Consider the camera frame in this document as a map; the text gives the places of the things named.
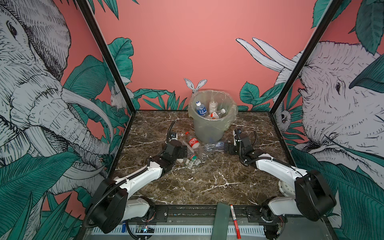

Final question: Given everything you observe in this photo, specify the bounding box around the clear bottle white cap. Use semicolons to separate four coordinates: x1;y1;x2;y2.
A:
205;141;230;153

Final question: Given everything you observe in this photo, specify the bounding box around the red label cola bottle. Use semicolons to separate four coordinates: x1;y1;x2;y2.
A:
185;132;200;150

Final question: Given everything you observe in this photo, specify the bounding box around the green label clear bottle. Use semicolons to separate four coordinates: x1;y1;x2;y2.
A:
185;154;202;169

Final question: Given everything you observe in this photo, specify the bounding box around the red white label water bottle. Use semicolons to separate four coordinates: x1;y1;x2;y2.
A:
210;109;227;120

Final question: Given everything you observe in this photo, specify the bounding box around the blue label crushed bottle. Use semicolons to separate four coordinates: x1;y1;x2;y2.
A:
196;101;208;117

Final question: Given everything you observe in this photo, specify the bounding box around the yellow white label bottle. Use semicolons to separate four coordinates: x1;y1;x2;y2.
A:
209;100;218;114

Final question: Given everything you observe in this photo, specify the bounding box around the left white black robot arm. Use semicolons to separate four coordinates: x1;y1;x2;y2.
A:
83;140;188;234

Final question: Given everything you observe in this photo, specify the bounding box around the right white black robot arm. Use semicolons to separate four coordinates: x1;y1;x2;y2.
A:
225;129;337;223

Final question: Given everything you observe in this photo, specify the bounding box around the translucent green bin liner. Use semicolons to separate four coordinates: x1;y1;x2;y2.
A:
187;89;239;133

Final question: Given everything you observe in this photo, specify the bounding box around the grey mesh waste bin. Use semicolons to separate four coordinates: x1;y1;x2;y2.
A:
188;90;238;144

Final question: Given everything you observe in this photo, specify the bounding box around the white round clock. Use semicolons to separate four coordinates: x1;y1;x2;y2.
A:
278;180;296;197

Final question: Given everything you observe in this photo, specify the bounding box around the green tape strip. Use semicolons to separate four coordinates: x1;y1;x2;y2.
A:
211;203;231;240

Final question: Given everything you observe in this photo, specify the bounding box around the red marker pen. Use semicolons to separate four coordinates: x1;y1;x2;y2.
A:
230;205;241;240

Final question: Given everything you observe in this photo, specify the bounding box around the blue marker pen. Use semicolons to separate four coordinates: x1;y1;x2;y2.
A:
122;222;127;234

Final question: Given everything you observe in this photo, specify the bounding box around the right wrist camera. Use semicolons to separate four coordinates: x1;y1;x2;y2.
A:
233;129;239;146

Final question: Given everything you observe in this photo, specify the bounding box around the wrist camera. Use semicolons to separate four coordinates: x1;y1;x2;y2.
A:
169;132;178;141
233;129;239;146

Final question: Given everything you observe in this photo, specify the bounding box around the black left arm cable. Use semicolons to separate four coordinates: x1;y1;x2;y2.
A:
165;120;177;145

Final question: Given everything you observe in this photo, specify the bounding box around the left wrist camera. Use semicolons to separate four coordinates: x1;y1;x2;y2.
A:
169;132;178;141

